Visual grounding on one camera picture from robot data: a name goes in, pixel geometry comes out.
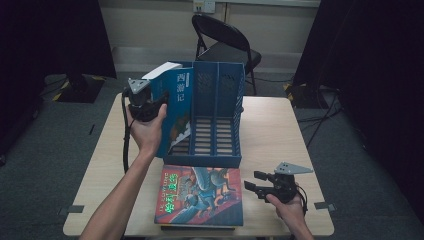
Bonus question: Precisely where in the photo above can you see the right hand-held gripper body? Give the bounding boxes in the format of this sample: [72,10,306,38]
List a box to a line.
[266,162,314,204]

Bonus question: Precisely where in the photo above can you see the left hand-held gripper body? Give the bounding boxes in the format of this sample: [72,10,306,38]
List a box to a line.
[124,78,163,123]

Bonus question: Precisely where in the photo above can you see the blue book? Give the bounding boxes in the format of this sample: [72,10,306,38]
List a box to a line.
[142,61,195,158]

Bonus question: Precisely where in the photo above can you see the red book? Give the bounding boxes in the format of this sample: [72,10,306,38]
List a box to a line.
[154,164,244,227]

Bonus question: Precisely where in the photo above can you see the blue plastic file rack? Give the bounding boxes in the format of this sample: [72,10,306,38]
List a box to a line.
[163,60,247,169]

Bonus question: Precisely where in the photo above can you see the person's right hand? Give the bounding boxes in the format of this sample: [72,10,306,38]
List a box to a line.
[265,194,306,231]

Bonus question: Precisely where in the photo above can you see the person's left hand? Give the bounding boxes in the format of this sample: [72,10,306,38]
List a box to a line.
[126,103,168,158]

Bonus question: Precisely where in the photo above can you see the grey tape piece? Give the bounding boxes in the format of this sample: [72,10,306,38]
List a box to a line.
[58,204,85,216]
[313,201,337,213]

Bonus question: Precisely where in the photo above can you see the black stand base yellow tape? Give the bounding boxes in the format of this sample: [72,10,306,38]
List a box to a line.
[51,73,108,104]
[283,82,334,109]

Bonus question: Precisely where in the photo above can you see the black folding chair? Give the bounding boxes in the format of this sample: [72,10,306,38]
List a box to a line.
[191,13,263,96]

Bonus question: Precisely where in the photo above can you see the black curtain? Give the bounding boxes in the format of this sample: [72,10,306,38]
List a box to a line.
[0,0,118,154]
[293,0,424,224]

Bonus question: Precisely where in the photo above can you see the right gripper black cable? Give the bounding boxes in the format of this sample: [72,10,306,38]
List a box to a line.
[294,184,309,214]

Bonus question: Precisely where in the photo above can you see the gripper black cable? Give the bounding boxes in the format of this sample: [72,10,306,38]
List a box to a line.
[294,184,309,214]
[121,91,132,174]

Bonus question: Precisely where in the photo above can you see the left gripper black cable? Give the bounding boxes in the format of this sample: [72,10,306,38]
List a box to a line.
[121,91,132,174]

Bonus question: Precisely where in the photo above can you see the black floor cables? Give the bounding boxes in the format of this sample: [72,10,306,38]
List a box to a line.
[296,86,344,149]

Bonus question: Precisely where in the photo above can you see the white wall socket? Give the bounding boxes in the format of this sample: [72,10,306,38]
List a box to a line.
[193,0,217,14]

